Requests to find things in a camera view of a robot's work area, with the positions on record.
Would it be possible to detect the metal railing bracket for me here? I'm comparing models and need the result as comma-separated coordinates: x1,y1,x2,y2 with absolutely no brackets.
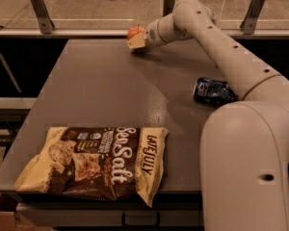
163,0,175,16
30,0,55,35
240,0,266,35

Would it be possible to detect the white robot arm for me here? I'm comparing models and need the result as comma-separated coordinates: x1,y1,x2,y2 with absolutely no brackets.
127,0,289,231

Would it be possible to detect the glass barrier panel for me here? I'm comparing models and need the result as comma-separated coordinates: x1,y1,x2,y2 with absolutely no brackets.
0,0,289,31

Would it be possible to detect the Late July chips bag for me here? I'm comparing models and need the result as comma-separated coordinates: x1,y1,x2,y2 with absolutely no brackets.
14,127,168,206

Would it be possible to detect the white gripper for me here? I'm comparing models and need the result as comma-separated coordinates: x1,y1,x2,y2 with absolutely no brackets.
127,17,168,50

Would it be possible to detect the cardboard box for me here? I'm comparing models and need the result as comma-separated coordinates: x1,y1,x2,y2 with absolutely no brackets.
0,193,52,231

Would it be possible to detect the middle metal railing bracket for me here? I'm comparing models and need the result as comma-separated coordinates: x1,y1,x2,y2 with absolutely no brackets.
163,0,175,16

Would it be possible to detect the blue crushed soda can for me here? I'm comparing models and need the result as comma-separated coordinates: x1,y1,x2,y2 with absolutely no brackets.
193,77,239,105

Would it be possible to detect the right metal railing bracket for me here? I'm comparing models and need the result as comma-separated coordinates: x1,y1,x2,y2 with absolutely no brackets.
240,0,266,35

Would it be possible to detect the left metal railing bracket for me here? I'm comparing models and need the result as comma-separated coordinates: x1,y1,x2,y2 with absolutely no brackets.
30,0,55,35

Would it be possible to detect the grey drawer with handle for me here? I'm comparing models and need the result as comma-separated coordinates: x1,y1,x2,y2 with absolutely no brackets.
16,203,203,228

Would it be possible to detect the red apple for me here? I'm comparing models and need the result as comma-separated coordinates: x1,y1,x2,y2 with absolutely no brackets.
127,25,145,40

